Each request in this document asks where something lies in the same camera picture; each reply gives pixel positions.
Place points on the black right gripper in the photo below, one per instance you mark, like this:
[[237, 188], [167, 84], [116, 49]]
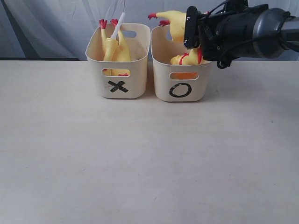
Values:
[[222, 31]]

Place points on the whole rubber chicken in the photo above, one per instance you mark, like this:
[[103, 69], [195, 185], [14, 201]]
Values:
[[194, 57], [176, 22]]

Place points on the headless rubber chicken body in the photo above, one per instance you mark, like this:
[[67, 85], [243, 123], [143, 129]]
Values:
[[123, 51]]

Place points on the detached rubber chicken head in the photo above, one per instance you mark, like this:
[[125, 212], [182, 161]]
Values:
[[111, 49]]

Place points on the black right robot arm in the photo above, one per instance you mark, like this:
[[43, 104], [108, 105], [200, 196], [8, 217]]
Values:
[[274, 32]]

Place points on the cream bin marked O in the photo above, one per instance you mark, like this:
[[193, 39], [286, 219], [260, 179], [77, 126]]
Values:
[[175, 82]]

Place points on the cream bin marked X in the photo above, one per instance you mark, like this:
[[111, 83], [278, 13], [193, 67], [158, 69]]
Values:
[[114, 79]]

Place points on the blue-grey backdrop curtain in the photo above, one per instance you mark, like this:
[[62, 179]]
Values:
[[63, 28]]

